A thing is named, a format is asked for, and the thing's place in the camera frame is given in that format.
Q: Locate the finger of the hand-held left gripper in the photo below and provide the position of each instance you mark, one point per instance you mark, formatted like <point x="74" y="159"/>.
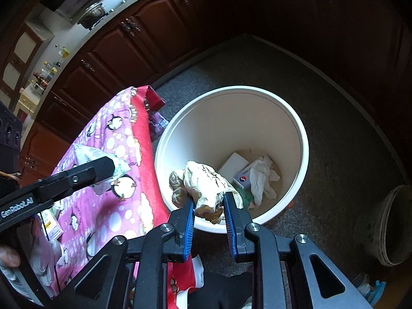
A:
<point x="90" y="171"/>

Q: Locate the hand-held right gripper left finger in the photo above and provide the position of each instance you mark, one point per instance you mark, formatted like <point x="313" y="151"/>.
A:
<point x="188" y="228"/>

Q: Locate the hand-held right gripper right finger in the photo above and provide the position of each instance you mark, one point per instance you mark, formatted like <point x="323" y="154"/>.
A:
<point x="230" y="228"/>

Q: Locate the printed tissue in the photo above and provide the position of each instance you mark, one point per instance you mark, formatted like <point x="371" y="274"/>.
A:
<point x="85" y="154"/>

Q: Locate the small white green box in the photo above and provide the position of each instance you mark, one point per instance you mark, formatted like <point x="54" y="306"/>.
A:
<point x="53" y="227"/>

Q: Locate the small blue white box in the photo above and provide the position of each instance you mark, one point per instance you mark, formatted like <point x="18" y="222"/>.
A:
<point x="244" y="178"/>

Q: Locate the white plastic bucket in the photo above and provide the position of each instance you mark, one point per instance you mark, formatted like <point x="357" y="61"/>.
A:
<point x="225" y="128"/>

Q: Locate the person's left hand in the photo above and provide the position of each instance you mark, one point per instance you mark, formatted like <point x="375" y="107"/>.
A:
<point x="8" y="256"/>

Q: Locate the pink penguin print blanket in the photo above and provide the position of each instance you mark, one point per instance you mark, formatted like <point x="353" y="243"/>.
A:
<point x="96" y="219"/>

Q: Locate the cream microwave oven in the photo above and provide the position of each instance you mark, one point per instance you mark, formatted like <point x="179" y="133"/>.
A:
<point x="27" y="101"/>

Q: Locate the dark sauce bottle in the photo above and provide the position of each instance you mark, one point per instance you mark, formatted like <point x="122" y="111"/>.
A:
<point x="39" y="78"/>

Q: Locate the yellow oil bottle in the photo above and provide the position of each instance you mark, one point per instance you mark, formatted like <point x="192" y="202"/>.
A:
<point x="62" y="52"/>

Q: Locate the dark wooden base cabinets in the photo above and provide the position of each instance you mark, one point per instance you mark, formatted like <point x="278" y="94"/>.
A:
<point x="128" y="48"/>

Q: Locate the glass door upper cabinets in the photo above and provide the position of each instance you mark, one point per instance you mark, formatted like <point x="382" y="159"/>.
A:
<point x="16" y="58"/>

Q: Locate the blue white slipper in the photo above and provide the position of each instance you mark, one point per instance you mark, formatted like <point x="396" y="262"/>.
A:
<point x="370" y="288"/>

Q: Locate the dirty old bucket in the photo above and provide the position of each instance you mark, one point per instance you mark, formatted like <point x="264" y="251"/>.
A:
<point x="386" y="228"/>

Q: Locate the lidded cooking pot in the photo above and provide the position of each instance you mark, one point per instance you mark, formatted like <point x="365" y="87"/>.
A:
<point x="93" y="13"/>

